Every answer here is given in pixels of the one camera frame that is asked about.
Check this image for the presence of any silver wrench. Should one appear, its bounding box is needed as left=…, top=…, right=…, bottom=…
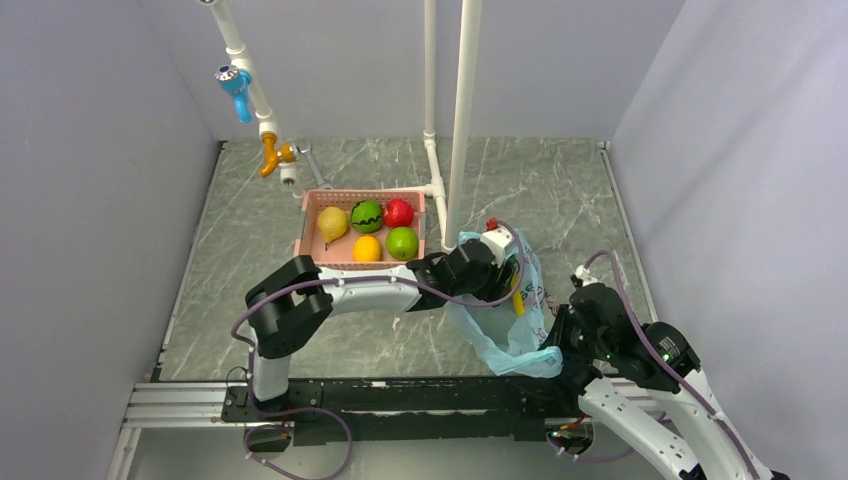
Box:
left=297, top=141, right=333, bottom=190

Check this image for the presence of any yellow fake pear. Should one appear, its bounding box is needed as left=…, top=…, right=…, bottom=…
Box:
left=316, top=206, right=348, bottom=244

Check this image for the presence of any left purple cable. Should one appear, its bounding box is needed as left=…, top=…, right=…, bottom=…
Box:
left=230, top=219, right=529, bottom=480

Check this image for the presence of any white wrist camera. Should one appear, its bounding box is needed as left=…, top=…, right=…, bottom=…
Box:
left=479, top=218, right=518, bottom=267
left=570, top=265, right=599, bottom=289

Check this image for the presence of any blue plastic faucet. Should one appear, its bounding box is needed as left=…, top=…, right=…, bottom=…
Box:
left=214, top=64, right=253, bottom=123

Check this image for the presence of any light blue plastic bag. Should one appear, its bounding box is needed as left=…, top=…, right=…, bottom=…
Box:
left=445, top=229, right=563, bottom=378

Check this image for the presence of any green fake lime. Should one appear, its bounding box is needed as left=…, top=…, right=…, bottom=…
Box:
left=384, top=227, right=419, bottom=261

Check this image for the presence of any yellow fake lemon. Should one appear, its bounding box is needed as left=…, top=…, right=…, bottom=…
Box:
left=352, top=235, right=382, bottom=263

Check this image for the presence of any yellow fake banana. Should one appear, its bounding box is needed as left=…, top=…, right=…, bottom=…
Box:
left=510, top=272, right=526, bottom=317

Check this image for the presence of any white pvc pipe frame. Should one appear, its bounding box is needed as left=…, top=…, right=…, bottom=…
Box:
left=198, top=0, right=484, bottom=253

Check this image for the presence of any orange plastic faucet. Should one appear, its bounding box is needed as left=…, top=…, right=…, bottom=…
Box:
left=259, top=132, right=297, bottom=178

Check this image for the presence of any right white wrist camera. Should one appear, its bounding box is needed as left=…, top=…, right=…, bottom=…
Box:
left=570, top=265, right=599, bottom=289

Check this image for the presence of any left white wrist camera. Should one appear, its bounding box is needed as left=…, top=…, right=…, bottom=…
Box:
left=479, top=218, right=518, bottom=267

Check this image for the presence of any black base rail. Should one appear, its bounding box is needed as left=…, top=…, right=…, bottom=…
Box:
left=221, top=370, right=599, bottom=446

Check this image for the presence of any red fake apple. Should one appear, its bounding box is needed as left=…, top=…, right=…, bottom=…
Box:
left=383, top=198, right=416, bottom=228

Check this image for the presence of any green fake watermelon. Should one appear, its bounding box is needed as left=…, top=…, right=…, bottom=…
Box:
left=350, top=199, right=383, bottom=234

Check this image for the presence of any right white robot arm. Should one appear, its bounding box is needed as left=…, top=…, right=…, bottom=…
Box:
left=545, top=282, right=786, bottom=479

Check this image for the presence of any purple cable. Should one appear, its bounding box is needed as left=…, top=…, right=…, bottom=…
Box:
left=230, top=219, right=529, bottom=480
left=546, top=250, right=763, bottom=480

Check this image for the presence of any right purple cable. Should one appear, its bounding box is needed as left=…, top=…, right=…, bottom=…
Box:
left=546, top=250, right=763, bottom=480

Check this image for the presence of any pink plastic basket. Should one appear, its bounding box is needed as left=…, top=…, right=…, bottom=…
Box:
left=293, top=189, right=426, bottom=270

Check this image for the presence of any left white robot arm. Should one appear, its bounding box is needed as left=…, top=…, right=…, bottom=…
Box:
left=240, top=239, right=524, bottom=420

